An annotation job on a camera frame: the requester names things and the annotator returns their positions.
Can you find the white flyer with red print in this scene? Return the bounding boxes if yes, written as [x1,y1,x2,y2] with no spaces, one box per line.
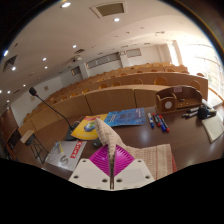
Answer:
[45,139,88,173]

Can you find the red marker pen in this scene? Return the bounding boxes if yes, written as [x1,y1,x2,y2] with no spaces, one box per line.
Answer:
[158,114,171,134]
[151,112,161,128]

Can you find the wooden chair with black frame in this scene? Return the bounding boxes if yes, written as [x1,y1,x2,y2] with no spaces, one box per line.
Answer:
[19,129,50,165]

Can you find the beige waffle-knit towel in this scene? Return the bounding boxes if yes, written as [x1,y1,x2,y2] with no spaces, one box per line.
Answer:
[94,117,179,190]

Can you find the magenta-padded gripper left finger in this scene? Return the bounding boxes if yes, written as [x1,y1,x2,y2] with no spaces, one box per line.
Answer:
[68,144,111,191]

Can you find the ceiling projector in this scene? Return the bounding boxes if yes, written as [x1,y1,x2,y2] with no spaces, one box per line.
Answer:
[71,55,83,64]

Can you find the yellow booklet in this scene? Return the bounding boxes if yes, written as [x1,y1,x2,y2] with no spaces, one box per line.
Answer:
[70,113,110,141]

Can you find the wooden desk organizer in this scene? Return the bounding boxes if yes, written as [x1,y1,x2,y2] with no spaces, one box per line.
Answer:
[154,84,204,116]

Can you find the black gooseneck desk microphone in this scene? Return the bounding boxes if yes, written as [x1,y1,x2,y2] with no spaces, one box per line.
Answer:
[28,86,81,142]

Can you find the blue booklet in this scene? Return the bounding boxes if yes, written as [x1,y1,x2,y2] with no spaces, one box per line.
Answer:
[103,107,147,129]

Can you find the recessed ceiling lights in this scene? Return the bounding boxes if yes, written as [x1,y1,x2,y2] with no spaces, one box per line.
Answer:
[0,1,121,95]

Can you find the wooden lecture hall seat rows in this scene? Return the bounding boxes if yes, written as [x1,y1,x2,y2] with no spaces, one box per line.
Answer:
[18,61,210,135]

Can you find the white notebook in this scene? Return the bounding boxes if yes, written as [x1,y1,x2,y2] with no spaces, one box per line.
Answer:
[201,114,224,145]

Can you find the ceiling air vent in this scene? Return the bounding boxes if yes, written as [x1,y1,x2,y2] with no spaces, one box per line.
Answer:
[89,0,129,20]

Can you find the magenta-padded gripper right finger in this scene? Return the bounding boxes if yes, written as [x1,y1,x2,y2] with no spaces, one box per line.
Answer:
[114,145,156,191]

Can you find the black marker pen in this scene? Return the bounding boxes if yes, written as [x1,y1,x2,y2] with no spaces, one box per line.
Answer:
[181,106,201,120]

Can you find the black handheld microphone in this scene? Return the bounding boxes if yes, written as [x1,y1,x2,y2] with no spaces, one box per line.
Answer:
[196,104,218,121]

